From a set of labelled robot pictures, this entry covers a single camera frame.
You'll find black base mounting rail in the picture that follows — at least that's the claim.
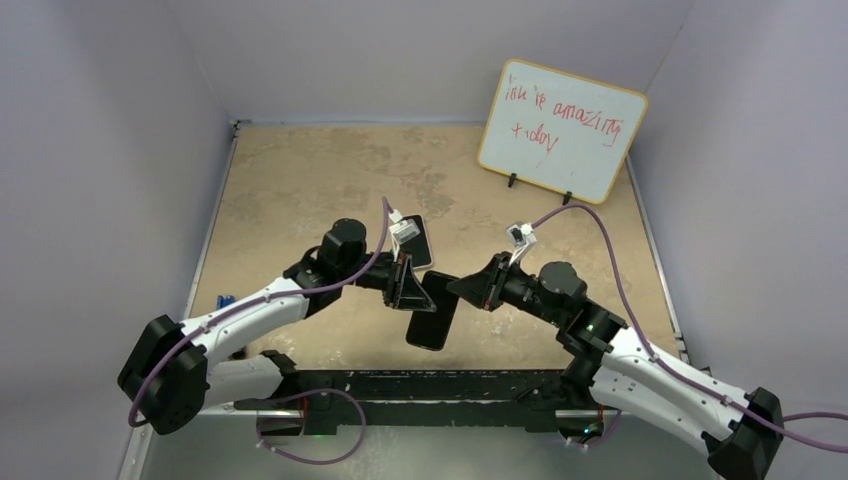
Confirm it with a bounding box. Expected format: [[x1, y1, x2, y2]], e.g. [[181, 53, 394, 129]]
[[234, 354, 619, 442]]

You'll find pale pink phone case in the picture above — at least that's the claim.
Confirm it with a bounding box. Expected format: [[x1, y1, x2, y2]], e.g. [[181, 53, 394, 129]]
[[397, 213, 435, 272]]

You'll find black smartphone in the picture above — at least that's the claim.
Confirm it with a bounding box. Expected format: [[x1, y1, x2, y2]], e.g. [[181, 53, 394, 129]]
[[400, 215, 432, 269]]

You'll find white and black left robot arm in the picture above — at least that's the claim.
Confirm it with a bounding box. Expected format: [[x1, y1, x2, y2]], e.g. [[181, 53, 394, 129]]
[[117, 210, 436, 435]]

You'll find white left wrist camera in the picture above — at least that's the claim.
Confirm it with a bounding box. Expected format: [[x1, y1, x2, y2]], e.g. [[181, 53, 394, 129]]
[[388, 208, 421, 260]]

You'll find whiteboard with red writing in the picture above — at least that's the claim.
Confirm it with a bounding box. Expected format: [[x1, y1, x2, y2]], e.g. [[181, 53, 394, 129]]
[[477, 59, 649, 204]]

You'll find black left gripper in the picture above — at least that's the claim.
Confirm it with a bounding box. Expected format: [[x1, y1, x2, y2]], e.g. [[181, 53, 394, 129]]
[[339, 247, 435, 309]]

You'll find black phone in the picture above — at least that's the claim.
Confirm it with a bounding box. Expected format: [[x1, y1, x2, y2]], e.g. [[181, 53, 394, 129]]
[[407, 272, 460, 350]]

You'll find black phone case with camera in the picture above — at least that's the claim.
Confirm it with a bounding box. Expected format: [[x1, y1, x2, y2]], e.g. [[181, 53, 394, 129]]
[[405, 270, 462, 352]]

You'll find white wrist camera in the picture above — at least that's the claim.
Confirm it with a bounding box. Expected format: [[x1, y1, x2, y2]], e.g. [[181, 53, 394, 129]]
[[388, 208, 421, 260], [505, 222, 537, 266]]

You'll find blue object at table edge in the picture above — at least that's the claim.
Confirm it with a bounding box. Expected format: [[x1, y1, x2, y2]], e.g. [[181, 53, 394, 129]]
[[216, 295, 236, 310]]

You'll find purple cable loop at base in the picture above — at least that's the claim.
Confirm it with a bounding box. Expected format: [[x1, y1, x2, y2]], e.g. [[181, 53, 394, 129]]
[[255, 386, 369, 466]]

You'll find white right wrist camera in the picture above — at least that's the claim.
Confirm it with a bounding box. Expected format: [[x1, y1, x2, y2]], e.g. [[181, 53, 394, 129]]
[[505, 222, 537, 266]]

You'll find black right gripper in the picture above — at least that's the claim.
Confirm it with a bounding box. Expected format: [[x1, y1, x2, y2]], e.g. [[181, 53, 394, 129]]
[[448, 252, 564, 326]]

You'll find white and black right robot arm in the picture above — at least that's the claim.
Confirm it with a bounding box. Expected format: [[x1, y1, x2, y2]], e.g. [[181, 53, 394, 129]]
[[447, 252, 783, 479]]

